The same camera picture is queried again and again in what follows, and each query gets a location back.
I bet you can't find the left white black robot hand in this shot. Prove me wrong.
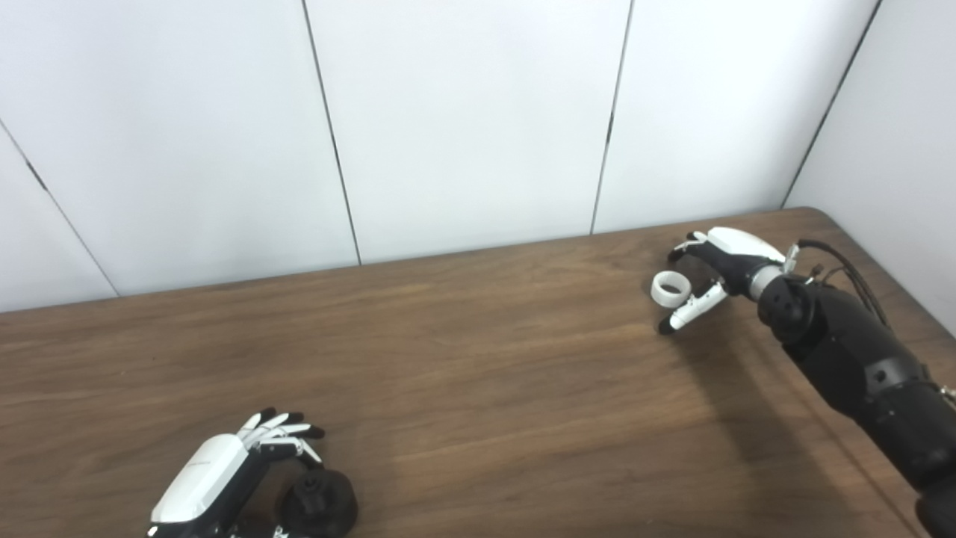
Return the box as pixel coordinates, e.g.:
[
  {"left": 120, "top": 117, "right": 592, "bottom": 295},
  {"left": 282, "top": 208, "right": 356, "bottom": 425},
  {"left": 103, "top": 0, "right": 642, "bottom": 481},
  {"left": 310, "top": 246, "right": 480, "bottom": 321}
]
[{"left": 147, "top": 407, "right": 326, "bottom": 538}]

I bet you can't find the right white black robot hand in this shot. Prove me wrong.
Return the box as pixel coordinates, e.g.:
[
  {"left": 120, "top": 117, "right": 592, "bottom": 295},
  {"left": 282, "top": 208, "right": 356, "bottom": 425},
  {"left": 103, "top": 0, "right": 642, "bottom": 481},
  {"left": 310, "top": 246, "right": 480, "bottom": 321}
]
[{"left": 657, "top": 227, "right": 789, "bottom": 335}]

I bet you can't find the white toothed plastic ring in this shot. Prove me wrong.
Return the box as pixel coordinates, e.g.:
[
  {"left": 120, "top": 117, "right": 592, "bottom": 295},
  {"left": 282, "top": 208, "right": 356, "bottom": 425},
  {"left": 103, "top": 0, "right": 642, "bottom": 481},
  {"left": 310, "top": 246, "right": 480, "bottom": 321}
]
[{"left": 651, "top": 272, "right": 691, "bottom": 309}]

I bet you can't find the round black plastic part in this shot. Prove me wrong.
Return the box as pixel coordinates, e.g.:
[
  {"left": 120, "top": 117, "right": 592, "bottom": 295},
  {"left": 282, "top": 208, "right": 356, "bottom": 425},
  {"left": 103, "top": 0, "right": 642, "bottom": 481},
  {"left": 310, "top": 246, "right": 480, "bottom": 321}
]
[{"left": 280, "top": 469, "right": 359, "bottom": 538}]

